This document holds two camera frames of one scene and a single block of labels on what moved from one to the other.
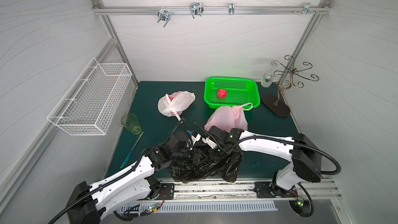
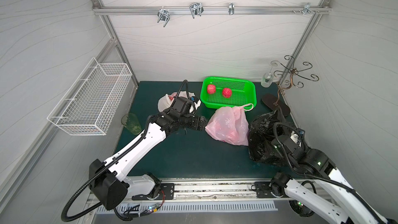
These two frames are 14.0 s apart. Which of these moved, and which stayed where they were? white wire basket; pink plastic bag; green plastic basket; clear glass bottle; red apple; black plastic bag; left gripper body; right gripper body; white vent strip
Moved: black plastic bag; left gripper body; right gripper body; red apple
Stayed: green plastic basket; pink plastic bag; white wire basket; white vent strip; clear glass bottle
